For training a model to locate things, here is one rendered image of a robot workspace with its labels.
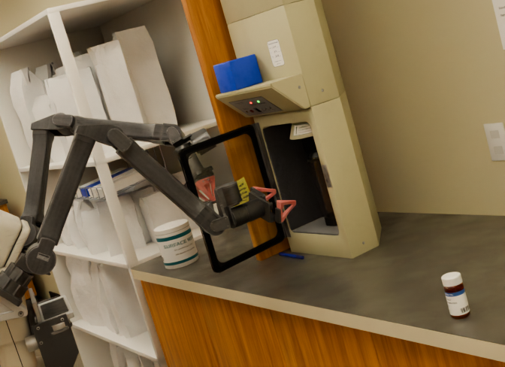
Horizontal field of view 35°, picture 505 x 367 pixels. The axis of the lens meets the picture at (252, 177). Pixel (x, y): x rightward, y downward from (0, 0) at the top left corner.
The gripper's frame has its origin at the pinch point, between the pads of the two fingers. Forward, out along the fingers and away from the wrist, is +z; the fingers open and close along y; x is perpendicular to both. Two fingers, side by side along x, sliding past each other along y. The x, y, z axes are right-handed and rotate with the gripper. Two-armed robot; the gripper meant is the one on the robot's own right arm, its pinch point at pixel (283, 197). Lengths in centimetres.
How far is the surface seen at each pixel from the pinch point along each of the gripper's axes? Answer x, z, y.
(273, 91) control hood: -33.7, -0.6, 1.6
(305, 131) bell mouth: -16.5, 12.4, 4.0
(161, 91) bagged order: 10, 33, 131
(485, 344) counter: -10, -20, -91
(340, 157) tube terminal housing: -11.5, 15.2, -8.7
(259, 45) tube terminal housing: -40.6, 9.3, 21.1
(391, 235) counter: 17.7, 29.7, -15.9
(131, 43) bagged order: -11, 26, 142
